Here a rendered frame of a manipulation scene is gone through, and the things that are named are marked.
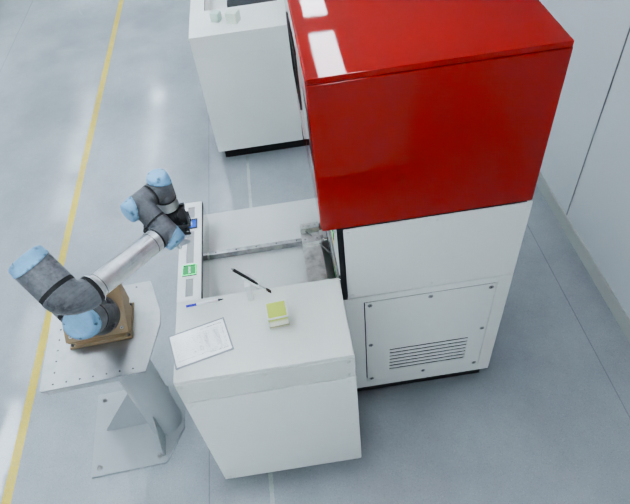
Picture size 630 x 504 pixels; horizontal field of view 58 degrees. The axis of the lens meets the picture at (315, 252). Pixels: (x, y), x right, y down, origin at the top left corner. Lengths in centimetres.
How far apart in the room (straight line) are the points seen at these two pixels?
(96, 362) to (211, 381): 54
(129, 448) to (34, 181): 241
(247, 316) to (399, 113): 91
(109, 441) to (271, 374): 133
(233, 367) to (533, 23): 142
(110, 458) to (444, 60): 237
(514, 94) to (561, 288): 188
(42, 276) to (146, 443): 150
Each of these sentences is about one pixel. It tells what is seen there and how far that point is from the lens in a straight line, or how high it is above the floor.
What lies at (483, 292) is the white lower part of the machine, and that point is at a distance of 246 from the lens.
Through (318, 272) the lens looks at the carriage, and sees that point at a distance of 231.
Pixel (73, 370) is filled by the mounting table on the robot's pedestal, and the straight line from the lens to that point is 240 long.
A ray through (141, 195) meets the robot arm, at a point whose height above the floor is 144.
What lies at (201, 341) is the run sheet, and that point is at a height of 97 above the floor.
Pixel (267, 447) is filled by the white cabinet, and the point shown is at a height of 35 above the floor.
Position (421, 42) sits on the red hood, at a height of 182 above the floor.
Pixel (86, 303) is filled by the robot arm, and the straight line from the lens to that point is 176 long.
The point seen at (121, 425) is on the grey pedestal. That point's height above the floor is 4.
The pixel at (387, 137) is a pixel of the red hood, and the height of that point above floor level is 159.
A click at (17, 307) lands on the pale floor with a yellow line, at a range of 393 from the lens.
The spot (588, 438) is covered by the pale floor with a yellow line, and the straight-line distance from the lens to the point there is 306.
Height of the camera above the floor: 265
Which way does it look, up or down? 48 degrees down
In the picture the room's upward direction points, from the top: 7 degrees counter-clockwise
